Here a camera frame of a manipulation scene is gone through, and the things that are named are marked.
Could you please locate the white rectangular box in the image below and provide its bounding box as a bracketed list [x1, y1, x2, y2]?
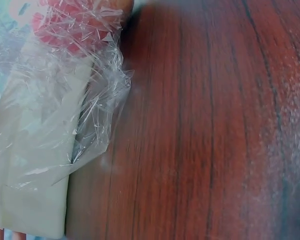
[0, 42, 95, 240]

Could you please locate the person's right hand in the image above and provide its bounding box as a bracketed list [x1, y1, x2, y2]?
[31, 0, 135, 54]

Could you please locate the clear plastic wrap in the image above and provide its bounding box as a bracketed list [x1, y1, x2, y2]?
[0, 0, 135, 189]

